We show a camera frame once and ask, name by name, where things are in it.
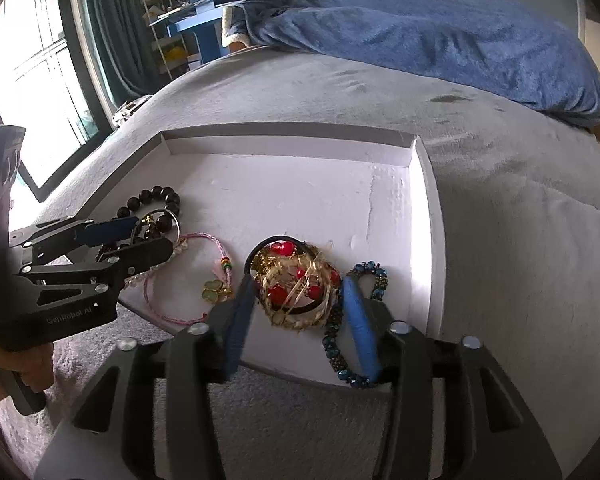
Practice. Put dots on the window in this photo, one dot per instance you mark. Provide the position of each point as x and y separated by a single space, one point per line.
30 60

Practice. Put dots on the teal curtain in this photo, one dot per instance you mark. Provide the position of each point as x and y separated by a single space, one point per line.
115 20

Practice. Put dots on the red and gold beaded jewelry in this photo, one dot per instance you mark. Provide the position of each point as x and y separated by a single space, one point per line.
290 280

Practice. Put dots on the white rack shelf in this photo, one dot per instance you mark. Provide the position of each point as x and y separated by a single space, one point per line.
155 35

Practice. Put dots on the blue blanket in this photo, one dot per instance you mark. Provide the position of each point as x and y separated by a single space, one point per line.
430 45

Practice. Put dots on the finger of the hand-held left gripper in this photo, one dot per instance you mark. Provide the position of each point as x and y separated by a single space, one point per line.
145 252
107 230

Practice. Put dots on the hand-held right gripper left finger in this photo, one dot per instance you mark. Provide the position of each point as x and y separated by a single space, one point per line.
237 320

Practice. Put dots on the yellow item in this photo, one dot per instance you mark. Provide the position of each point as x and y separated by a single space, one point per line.
174 53

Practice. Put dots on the white shallow box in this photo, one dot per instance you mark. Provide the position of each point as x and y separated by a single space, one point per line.
290 195

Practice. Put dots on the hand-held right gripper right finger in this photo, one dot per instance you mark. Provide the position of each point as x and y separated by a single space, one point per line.
360 330

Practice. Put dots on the person's left hand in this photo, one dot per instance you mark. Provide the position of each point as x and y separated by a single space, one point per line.
32 365

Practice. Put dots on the blue desk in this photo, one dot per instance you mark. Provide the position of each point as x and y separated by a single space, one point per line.
210 35

